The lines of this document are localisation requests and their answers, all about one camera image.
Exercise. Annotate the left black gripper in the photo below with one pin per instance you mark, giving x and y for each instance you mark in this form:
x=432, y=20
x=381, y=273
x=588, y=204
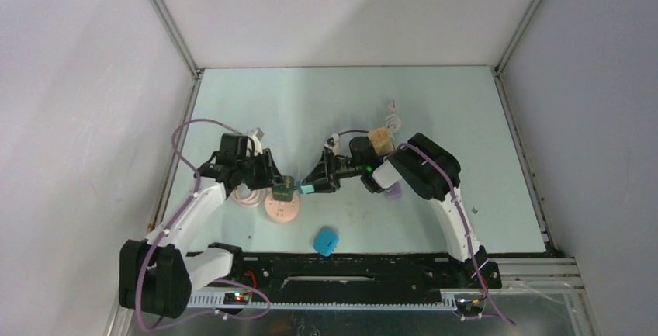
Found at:
x=271, y=172

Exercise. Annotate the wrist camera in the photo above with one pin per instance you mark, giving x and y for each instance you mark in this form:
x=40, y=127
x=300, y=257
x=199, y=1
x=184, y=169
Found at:
x=333, y=143
x=254, y=140

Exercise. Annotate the dark green cube socket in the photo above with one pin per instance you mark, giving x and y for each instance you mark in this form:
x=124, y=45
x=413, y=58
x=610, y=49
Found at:
x=284, y=191

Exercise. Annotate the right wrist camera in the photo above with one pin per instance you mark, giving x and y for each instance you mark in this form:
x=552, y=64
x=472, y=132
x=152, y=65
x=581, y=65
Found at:
x=333, y=143

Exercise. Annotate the round pink power strip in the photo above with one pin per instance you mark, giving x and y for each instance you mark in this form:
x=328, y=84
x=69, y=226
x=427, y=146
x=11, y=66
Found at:
x=280, y=211

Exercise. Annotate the grey cable duct rail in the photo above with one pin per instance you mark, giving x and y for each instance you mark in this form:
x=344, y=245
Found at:
x=219, y=300

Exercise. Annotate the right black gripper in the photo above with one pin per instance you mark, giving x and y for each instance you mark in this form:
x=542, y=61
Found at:
x=326, y=168

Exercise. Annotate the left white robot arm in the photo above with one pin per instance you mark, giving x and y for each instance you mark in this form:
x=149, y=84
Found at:
x=159, y=274

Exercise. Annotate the teal small cube adapter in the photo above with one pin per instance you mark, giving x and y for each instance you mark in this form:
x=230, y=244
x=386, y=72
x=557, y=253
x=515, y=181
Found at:
x=305, y=188

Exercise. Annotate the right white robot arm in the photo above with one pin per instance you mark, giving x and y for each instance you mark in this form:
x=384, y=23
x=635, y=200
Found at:
x=430, y=171

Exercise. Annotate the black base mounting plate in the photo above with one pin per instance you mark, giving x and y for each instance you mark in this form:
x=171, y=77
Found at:
x=378, y=278

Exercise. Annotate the purple power strip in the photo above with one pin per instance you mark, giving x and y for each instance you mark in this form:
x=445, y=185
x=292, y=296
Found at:
x=394, y=192

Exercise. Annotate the light blue adapter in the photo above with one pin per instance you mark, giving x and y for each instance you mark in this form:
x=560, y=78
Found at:
x=325, y=241

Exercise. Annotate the beige cube socket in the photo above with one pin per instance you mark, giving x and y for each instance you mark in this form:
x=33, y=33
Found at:
x=381, y=141

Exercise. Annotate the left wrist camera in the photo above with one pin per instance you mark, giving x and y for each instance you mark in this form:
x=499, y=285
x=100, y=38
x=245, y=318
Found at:
x=254, y=140

